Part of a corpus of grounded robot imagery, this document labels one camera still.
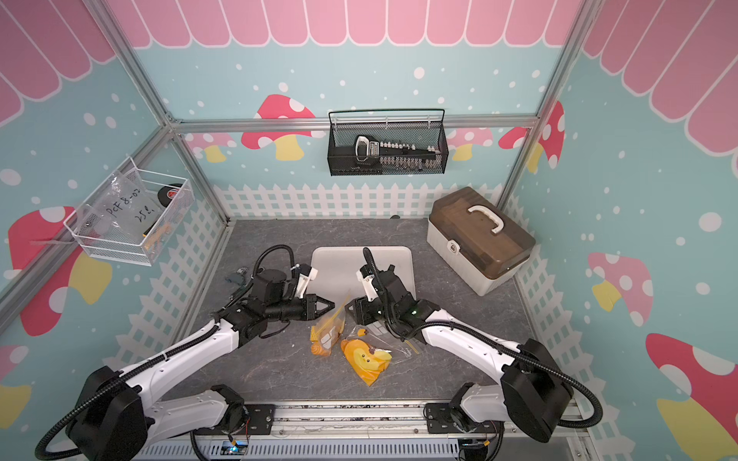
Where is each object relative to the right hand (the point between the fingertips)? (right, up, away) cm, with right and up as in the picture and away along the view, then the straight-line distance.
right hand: (352, 306), depth 79 cm
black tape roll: (-53, +32, +1) cm, 61 cm away
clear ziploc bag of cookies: (-7, -7, -4) cm, 10 cm away
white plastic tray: (-4, +10, -4) cm, 12 cm away
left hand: (-5, -1, -2) cm, 5 cm away
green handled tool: (-43, +6, +22) cm, 48 cm away
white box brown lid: (+37, +18, +8) cm, 42 cm away
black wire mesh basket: (-5, +45, +10) cm, 47 cm away
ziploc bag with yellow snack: (+5, -14, +2) cm, 15 cm away
